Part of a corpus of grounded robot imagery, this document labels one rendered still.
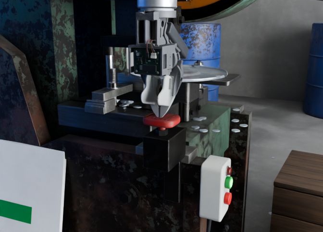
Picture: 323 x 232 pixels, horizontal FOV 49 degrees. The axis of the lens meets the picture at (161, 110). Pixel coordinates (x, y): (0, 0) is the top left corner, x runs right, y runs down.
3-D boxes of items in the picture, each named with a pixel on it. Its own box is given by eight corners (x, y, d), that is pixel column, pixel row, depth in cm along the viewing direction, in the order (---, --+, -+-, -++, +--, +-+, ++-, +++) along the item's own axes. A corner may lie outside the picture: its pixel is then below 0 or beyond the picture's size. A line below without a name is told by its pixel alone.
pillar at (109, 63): (115, 87, 109) (114, 41, 106) (111, 88, 108) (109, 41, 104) (109, 86, 110) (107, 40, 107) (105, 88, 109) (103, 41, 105)
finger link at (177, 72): (157, 95, 73) (158, 51, 70) (161, 93, 74) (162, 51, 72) (179, 97, 71) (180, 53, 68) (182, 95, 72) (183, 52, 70)
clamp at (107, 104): (136, 100, 106) (135, 65, 103) (104, 114, 91) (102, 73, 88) (118, 98, 108) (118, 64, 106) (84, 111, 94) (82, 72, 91)
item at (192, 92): (239, 116, 109) (241, 72, 106) (226, 129, 97) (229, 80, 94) (165, 108, 120) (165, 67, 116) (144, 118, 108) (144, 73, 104)
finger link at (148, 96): (135, 121, 71) (134, 75, 69) (149, 114, 77) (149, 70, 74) (149, 123, 70) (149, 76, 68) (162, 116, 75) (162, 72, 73)
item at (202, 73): (209, 85, 88) (209, 82, 88) (110, 77, 101) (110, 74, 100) (238, 70, 114) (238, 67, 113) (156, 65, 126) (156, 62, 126)
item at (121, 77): (165, 82, 118) (165, 68, 117) (143, 90, 105) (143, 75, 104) (141, 80, 122) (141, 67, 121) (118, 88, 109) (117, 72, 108)
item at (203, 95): (208, 102, 129) (208, 86, 128) (151, 140, 90) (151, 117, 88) (135, 95, 142) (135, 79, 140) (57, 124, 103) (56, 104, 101)
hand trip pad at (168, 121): (181, 148, 78) (182, 114, 76) (170, 157, 73) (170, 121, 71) (153, 143, 81) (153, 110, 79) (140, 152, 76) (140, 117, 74)
